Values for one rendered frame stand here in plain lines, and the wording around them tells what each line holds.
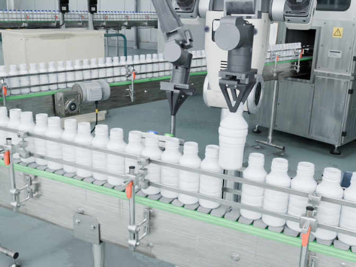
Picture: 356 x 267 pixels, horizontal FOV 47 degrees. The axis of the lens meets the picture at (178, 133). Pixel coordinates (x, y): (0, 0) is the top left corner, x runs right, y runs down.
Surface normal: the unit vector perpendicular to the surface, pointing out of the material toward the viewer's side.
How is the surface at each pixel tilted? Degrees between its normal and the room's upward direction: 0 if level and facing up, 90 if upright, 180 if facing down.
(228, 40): 90
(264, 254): 90
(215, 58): 90
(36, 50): 90
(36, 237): 0
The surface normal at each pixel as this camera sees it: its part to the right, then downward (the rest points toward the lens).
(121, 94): 0.70, 0.23
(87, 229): -0.46, 0.25
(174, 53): -0.34, -0.08
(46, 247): 0.03, -0.96
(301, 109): -0.71, 0.19
